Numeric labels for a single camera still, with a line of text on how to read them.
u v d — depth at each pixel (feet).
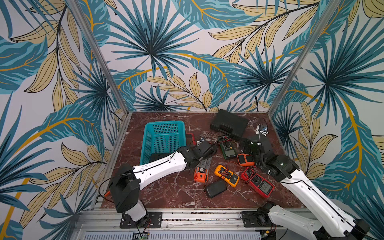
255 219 2.40
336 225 1.25
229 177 2.75
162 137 3.73
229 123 3.63
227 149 3.16
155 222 2.40
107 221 2.44
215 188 2.63
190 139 3.24
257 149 1.65
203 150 1.99
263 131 1.93
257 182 2.68
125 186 1.36
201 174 2.78
